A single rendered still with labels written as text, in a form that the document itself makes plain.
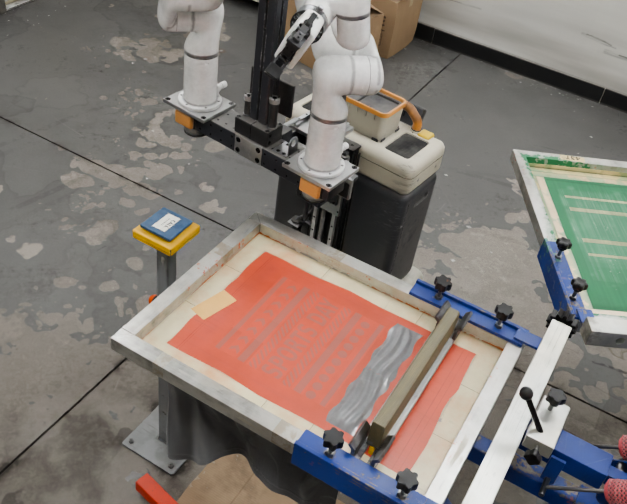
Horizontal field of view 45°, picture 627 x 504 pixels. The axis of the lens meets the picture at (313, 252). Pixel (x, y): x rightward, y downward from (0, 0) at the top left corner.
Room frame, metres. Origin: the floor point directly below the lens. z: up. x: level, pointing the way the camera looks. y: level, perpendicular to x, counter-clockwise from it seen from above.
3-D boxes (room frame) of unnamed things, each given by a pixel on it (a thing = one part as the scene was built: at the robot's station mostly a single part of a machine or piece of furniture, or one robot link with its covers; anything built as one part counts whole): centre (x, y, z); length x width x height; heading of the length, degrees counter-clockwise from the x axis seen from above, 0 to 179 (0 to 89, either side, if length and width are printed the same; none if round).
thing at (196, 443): (1.05, 0.07, 0.74); 0.46 x 0.04 x 0.42; 66
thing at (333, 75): (1.70, 0.01, 1.37); 0.13 x 0.10 x 0.16; 106
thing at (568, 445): (0.99, -0.58, 1.02); 0.17 x 0.06 x 0.05; 66
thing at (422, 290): (1.37, -0.40, 0.97); 0.30 x 0.05 x 0.07; 66
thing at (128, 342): (1.22, -0.07, 0.97); 0.79 x 0.58 x 0.04; 66
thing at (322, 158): (1.71, 0.01, 1.21); 0.16 x 0.13 x 0.15; 149
